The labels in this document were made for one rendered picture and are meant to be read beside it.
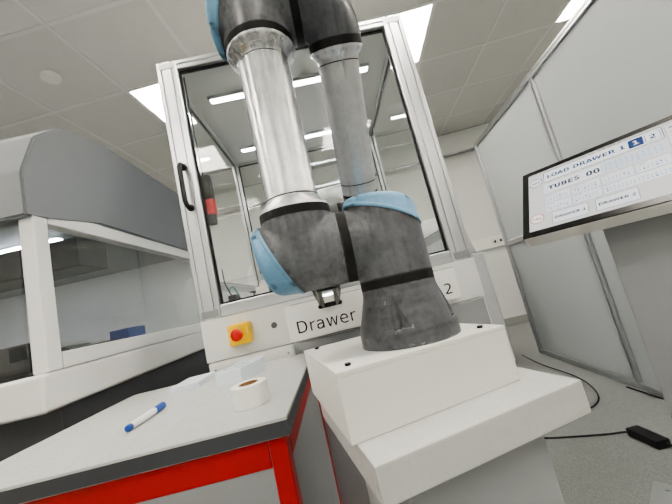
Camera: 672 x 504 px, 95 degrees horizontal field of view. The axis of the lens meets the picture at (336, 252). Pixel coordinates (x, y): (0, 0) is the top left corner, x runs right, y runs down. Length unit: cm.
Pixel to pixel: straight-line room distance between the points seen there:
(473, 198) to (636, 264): 367
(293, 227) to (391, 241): 14
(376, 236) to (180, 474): 49
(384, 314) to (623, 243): 92
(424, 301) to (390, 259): 7
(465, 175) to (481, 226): 76
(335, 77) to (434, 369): 50
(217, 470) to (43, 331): 75
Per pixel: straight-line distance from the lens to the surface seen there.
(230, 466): 62
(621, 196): 116
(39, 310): 123
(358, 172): 63
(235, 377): 94
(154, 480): 67
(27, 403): 123
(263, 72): 57
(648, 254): 124
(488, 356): 48
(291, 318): 99
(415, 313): 44
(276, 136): 51
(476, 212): 475
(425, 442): 39
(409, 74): 146
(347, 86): 63
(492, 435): 42
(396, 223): 46
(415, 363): 42
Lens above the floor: 93
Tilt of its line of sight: 8 degrees up
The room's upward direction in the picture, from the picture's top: 14 degrees counter-clockwise
